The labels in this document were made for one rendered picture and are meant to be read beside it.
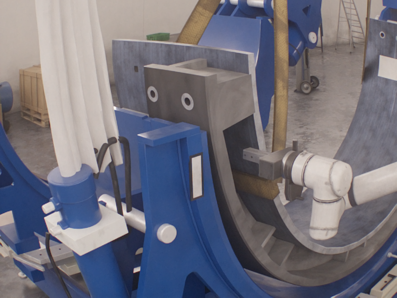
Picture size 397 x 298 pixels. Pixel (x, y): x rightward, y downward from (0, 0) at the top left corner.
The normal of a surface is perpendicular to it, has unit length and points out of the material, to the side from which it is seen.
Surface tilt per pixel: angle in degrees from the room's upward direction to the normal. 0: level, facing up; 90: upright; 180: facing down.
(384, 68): 75
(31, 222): 90
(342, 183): 86
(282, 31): 82
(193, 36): 103
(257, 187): 115
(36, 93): 90
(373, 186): 80
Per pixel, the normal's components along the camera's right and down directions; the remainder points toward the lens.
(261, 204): -0.60, 0.68
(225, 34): -0.71, 0.03
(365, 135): -0.52, -0.53
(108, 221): -0.13, -0.92
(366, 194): -0.36, 0.43
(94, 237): 0.69, 0.18
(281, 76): 0.82, 0.00
